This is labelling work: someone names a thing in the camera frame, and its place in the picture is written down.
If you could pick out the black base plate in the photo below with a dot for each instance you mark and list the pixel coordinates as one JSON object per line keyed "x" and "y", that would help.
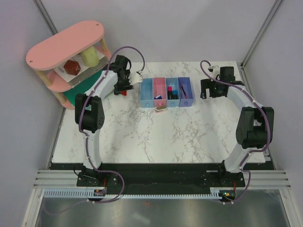
{"x": 161, "y": 177}

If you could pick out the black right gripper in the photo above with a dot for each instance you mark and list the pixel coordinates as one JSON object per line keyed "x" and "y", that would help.
{"x": 208, "y": 83}

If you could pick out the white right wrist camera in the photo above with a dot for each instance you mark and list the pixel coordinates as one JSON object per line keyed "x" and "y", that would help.
{"x": 214, "y": 70}

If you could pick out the pink wooden shelf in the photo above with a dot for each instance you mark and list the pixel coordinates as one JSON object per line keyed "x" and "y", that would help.
{"x": 45, "y": 56}

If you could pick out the blue highlighter black body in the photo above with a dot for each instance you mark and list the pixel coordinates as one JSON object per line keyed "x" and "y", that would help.
{"x": 174, "y": 94}

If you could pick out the pink drawer bin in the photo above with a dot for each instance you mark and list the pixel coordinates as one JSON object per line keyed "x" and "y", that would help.
{"x": 159, "y": 88}

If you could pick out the brown hexagonal block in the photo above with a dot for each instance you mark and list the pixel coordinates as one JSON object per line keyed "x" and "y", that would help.
{"x": 72, "y": 67}

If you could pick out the pink highlighter black body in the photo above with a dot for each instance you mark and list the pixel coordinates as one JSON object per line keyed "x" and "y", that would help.
{"x": 169, "y": 91}

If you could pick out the white pink correction tape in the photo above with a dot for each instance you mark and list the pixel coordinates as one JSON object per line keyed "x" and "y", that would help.
{"x": 160, "y": 108}

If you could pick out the purple drawer bin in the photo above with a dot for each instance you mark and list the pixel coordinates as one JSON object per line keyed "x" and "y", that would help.
{"x": 185, "y": 81}

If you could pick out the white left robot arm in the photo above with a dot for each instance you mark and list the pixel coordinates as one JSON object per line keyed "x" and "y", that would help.
{"x": 89, "y": 112}

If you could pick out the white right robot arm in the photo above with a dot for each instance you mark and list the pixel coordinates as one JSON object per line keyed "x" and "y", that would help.
{"x": 254, "y": 131}

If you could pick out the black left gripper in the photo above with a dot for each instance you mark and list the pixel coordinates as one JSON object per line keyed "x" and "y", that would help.
{"x": 118, "y": 88}

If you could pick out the red ink pen refill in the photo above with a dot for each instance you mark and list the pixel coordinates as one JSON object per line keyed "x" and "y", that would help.
{"x": 184, "y": 92}

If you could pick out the pale yellow cylinder block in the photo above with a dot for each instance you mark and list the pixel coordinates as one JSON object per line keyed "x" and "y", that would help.
{"x": 90, "y": 57}

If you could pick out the white cable duct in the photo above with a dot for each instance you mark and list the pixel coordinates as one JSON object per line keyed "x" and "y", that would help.
{"x": 106, "y": 193}

